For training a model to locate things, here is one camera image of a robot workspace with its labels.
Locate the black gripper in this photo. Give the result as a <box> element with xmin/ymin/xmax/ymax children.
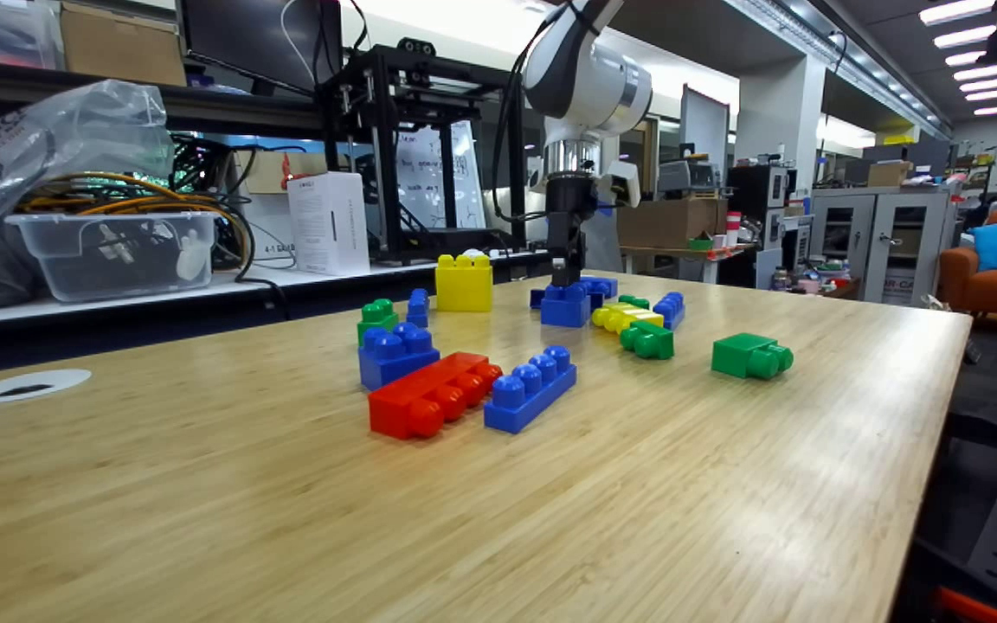
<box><xmin>544</xmin><ymin>168</ymin><xmax>602</xmax><ymax>291</ymax></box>

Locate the square blue toy block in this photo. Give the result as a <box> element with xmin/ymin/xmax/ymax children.
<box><xmin>538</xmin><ymin>281</ymin><xmax>600</xmax><ymax>333</ymax></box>

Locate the hollow blue toy block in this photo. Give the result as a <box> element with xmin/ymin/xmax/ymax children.
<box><xmin>577</xmin><ymin>272</ymin><xmax>620</xmax><ymax>308</ymax></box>

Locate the tall yellow toy block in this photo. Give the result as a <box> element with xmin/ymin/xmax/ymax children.
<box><xmin>434</xmin><ymin>246</ymin><xmax>500</xmax><ymax>318</ymax></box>

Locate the long blue toy block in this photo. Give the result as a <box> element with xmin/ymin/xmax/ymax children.
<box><xmin>482</xmin><ymin>341</ymin><xmax>582</xmax><ymax>441</ymax></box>
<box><xmin>652</xmin><ymin>291</ymin><xmax>689</xmax><ymax>333</ymax></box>

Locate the small blue toy block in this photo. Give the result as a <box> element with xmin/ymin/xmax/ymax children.
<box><xmin>407</xmin><ymin>288</ymin><xmax>434</xmax><ymax>333</ymax></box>

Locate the long red toy block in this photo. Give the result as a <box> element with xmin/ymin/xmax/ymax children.
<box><xmin>367</xmin><ymin>351</ymin><xmax>506</xmax><ymax>443</ymax></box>

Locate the wide green toy block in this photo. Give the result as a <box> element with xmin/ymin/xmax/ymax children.
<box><xmin>711</xmin><ymin>328</ymin><xmax>797</xmax><ymax>384</ymax></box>

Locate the brown cardboard box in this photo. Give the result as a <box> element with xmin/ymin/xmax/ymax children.
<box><xmin>613</xmin><ymin>193</ymin><xmax>731</xmax><ymax>255</ymax></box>

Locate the white box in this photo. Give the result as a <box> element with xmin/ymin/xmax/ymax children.
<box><xmin>285</xmin><ymin>168</ymin><xmax>375</xmax><ymax>281</ymax></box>

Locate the grey cabinet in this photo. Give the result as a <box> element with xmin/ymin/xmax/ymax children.
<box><xmin>805</xmin><ymin>188</ymin><xmax>956</xmax><ymax>308</ymax></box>

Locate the yellow sign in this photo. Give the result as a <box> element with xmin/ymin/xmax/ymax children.
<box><xmin>872</xmin><ymin>113</ymin><xmax>926</xmax><ymax>153</ymax></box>

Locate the black monitor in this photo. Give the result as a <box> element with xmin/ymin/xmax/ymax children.
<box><xmin>176</xmin><ymin>0</ymin><xmax>345</xmax><ymax>105</ymax></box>

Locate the orange sofa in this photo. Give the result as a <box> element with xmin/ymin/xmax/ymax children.
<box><xmin>934</xmin><ymin>201</ymin><xmax>997</xmax><ymax>337</ymax></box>

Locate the clear plastic bin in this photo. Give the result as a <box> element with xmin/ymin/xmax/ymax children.
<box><xmin>3</xmin><ymin>206</ymin><xmax>225</xmax><ymax>308</ymax></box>

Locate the black shelf bench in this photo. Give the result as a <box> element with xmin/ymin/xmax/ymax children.
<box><xmin>0</xmin><ymin>246</ymin><xmax>564</xmax><ymax>381</ymax></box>

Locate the clear plastic bag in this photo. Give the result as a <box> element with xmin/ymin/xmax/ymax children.
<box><xmin>0</xmin><ymin>75</ymin><xmax>180</xmax><ymax>318</ymax></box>

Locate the cardboard box on shelf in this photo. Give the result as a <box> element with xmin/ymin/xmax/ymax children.
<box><xmin>57</xmin><ymin>0</ymin><xmax>191</xmax><ymax>90</ymax></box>

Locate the black 3D printer frame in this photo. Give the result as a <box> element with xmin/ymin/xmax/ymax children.
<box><xmin>322</xmin><ymin>35</ymin><xmax>535</xmax><ymax>265</ymax></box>

